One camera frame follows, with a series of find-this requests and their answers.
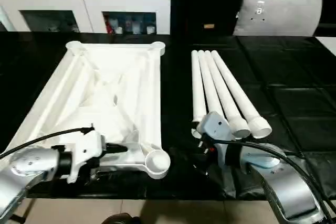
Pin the white plastic table leg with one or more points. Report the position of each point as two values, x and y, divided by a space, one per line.
196 87
206 85
223 95
239 95

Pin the white plastic table top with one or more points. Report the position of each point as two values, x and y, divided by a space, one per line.
105 93

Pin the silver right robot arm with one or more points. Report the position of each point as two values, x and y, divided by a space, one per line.
283 182

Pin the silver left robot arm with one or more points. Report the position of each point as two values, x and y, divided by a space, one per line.
26 166

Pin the black work mat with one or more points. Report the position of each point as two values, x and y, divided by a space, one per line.
294 93

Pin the grey white pillow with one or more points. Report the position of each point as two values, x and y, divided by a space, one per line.
278 17

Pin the white board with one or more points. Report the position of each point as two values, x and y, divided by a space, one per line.
328 44

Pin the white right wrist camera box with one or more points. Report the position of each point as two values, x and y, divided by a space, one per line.
215 124

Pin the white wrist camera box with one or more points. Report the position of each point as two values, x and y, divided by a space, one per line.
86 150
215 124

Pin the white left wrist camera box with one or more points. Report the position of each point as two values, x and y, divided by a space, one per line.
86 150

